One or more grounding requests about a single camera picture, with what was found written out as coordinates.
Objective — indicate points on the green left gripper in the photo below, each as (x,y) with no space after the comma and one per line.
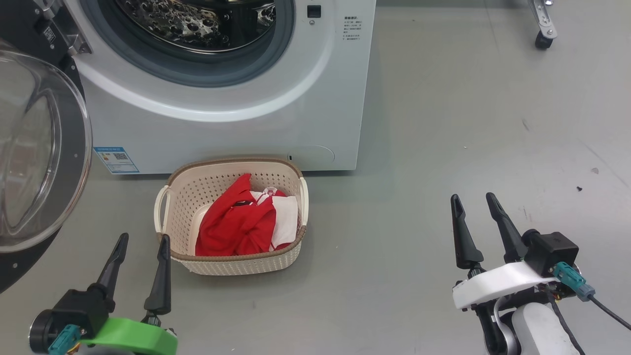
(133,337)

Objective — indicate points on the red and white garment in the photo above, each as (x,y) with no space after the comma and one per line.
(231,222)

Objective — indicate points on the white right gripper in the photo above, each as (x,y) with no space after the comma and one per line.
(498,283)

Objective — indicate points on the teal connector plug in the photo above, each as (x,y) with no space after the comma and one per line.
(64,337)

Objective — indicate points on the metal stand leg with caster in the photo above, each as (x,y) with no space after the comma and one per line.
(543,24)

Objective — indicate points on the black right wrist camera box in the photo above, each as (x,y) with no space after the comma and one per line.
(554,249)

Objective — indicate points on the blue energy label sticker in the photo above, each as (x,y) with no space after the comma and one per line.
(116,160)

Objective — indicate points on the white front-load washing machine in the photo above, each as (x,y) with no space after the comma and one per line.
(246,133)

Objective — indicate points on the cream perforated laundry basket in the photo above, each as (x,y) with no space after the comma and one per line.
(236,264)

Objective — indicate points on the dark grey washing machine door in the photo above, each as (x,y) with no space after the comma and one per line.
(34,158)

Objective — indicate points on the printed text notice sticker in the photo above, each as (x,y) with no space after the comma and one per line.
(354,28)

